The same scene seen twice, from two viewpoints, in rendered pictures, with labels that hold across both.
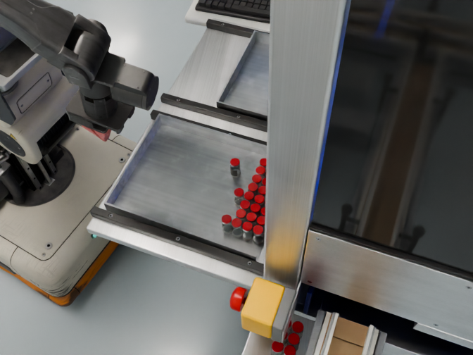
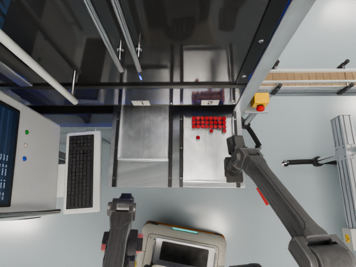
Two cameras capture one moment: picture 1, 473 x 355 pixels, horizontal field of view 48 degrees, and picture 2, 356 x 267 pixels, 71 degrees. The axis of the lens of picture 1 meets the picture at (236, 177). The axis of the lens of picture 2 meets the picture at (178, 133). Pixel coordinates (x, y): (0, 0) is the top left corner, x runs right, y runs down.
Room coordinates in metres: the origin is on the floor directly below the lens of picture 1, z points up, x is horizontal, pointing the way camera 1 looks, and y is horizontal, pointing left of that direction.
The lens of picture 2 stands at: (0.84, 0.26, 2.16)
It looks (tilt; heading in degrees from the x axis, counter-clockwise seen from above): 75 degrees down; 253
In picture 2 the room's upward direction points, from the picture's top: 7 degrees counter-clockwise
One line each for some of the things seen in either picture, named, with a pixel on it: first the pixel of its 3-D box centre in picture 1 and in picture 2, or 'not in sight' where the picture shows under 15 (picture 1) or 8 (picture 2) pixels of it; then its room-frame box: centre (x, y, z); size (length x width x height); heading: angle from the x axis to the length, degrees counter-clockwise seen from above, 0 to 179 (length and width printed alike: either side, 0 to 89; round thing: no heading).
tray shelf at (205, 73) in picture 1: (250, 137); (176, 141); (0.77, -0.04, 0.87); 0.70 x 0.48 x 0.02; 156
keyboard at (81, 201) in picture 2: (265, 3); (80, 170); (1.31, -0.12, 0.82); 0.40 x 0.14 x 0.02; 70
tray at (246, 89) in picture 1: (301, 86); (144, 127); (0.89, -0.17, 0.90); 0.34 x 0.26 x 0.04; 66
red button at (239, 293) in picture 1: (241, 300); (260, 107); (0.33, 0.00, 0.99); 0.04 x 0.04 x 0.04; 66
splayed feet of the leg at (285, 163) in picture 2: not in sight; (314, 162); (-0.26, 0.41, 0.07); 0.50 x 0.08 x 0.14; 156
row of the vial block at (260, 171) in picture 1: (250, 196); (208, 127); (0.58, -0.03, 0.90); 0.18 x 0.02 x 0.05; 155
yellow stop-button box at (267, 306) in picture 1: (267, 309); (259, 99); (0.31, -0.04, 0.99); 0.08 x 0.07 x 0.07; 66
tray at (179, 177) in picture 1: (203, 182); (208, 148); (0.63, 0.07, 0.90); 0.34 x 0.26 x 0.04; 65
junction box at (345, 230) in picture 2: not in sight; (351, 238); (0.01, 0.87, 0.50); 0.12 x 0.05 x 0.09; 66
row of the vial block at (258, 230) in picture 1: (271, 203); (208, 119); (0.57, -0.07, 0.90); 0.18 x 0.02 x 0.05; 155
